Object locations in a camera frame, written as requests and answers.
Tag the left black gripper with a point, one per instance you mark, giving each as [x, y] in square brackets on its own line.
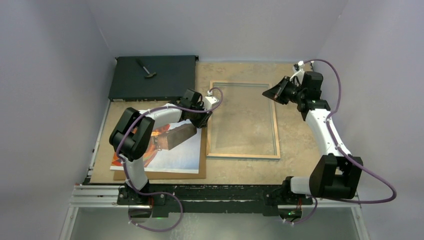
[204, 123]

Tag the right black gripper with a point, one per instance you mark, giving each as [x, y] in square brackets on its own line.
[276, 92]

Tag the hot air balloon photo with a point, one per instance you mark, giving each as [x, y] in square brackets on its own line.
[174, 148]

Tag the blue wooden picture frame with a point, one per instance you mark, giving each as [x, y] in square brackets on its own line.
[245, 154]

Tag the brown cardboard backing board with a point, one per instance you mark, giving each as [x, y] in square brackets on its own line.
[180, 176]

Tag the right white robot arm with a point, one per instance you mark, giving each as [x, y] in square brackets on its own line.
[337, 173]

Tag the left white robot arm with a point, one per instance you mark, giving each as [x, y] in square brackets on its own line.
[132, 134]

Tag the dark flat box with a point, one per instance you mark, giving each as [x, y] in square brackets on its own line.
[175, 74]

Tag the small black hammer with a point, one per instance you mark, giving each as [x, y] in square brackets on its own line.
[149, 74]

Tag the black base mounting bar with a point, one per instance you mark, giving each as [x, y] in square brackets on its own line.
[265, 199]

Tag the aluminium rail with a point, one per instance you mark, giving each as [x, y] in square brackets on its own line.
[103, 196]

